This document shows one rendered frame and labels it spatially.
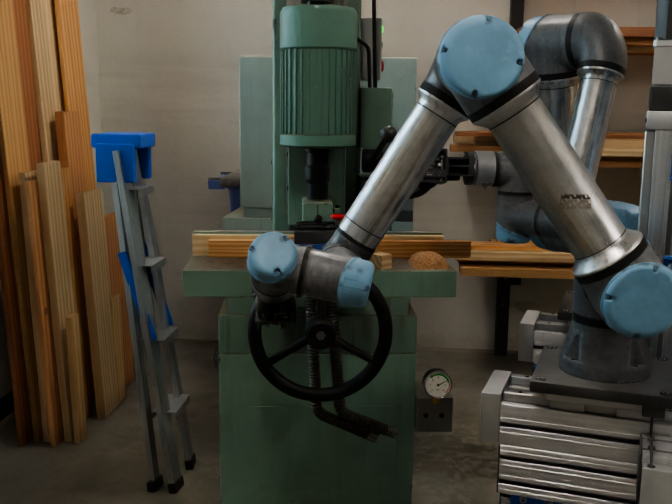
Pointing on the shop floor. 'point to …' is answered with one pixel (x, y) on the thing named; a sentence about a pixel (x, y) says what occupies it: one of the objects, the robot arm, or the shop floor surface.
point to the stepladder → (127, 170)
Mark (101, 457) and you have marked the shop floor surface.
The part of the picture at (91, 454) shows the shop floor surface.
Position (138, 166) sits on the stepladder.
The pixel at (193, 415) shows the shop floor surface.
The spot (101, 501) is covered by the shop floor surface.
